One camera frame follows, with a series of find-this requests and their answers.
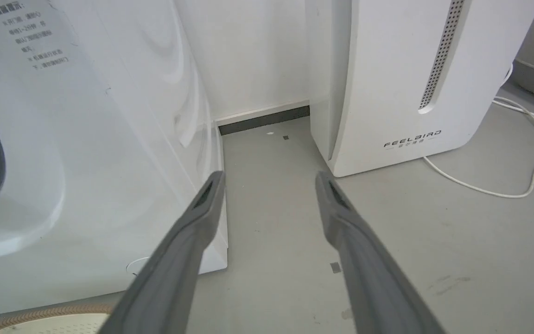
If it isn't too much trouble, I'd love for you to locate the white Feelbird air purifier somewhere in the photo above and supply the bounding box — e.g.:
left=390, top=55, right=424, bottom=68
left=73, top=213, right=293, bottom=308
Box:
left=305, top=0, right=534, bottom=178

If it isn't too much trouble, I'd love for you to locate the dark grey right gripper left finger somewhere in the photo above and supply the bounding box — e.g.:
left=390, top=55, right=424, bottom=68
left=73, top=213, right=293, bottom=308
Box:
left=99, top=170, right=226, bottom=334

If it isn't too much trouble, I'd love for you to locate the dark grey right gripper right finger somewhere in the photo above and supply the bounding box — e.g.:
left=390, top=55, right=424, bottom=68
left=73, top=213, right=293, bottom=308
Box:
left=315, top=171, right=445, bottom=334

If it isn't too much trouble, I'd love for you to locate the white power cable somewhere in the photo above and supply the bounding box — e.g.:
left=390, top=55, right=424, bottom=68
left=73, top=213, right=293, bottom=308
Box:
left=423, top=63, right=534, bottom=199

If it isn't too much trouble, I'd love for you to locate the white washing machine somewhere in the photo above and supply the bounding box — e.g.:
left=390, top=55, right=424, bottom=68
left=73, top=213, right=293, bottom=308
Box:
left=0, top=0, right=229, bottom=316

